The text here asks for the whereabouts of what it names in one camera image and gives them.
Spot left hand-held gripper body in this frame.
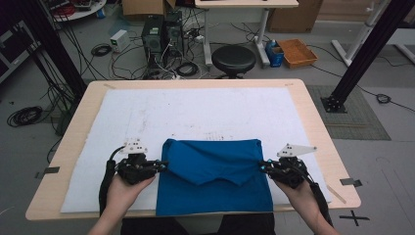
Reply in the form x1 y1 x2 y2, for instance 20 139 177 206
115 137 161 186

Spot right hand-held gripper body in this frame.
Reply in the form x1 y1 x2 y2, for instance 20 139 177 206
269 143 318 190

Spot blue t-shirt with white print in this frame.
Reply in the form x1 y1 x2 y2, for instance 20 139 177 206
155 138 274 217

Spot person's left hand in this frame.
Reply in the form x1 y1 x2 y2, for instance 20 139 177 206
105 173 157 214

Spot person's right hand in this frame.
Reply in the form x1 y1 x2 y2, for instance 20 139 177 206
273 178 323 223

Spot tan strip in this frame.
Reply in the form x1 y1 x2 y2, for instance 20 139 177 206
326 184 347 206

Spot person's dark trousers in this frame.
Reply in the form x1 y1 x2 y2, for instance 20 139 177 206
120 213 277 235

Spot white foam mat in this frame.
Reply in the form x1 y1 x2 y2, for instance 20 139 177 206
60 86 333 215

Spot black tape piece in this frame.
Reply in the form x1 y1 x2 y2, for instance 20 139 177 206
34 165 61 180
340 177 363 188

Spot grey carpet mat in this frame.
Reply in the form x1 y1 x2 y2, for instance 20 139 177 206
306 84 392 141

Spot black tape cross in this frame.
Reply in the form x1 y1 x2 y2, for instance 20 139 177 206
339 210 371 227

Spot light wooden table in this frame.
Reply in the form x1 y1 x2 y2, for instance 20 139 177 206
24 77 362 222

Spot blue box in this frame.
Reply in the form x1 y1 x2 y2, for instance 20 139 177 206
264 39 286 69

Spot black round stool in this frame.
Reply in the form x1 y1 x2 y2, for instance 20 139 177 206
210 44 257 80

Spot orange plastic tray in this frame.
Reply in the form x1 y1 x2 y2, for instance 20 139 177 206
277 38 319 70

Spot black computer tower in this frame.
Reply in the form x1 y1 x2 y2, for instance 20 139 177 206
162 11 186 60
141 14 165 71

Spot white power supply box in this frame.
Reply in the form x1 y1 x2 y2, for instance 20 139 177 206
110 28 131 54

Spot cardboard box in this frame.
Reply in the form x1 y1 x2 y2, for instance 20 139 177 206
121 0 177 18
267 0 324 33

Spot white metal stand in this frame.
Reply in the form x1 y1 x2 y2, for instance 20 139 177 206
331 0 392 68

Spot white desk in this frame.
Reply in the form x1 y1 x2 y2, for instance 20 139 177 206
194 0 300 69

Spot round white table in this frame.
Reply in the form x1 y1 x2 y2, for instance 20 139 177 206
42 0 108 24

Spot dark equipment rack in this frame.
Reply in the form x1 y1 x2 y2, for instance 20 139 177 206
0 19 41 83

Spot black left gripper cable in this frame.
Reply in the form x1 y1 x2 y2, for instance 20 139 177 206
98 146 127 217

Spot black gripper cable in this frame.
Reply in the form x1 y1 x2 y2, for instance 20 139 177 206
293 164 335 227
98 146 127 217

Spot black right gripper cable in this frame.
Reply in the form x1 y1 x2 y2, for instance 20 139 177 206
293 164 335 227

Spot coiled black cable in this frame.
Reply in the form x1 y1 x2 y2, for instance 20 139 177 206
375 93 392 105
90 43 113 58
175 62 200 78
7 106 44 128

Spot black aluminium frame post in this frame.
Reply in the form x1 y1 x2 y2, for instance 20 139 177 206
14 0 88 99
321 0 415 114

